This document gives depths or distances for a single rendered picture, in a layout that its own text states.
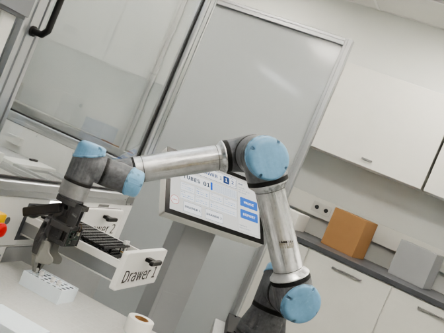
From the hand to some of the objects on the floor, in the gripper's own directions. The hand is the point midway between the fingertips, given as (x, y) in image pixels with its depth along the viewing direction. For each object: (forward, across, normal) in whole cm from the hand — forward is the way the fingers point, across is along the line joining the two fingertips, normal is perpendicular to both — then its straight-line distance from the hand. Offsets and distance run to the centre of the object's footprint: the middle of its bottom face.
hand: (35, 265), depth 174 cm
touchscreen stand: (+82, +119, +1) cm, 144 cm away
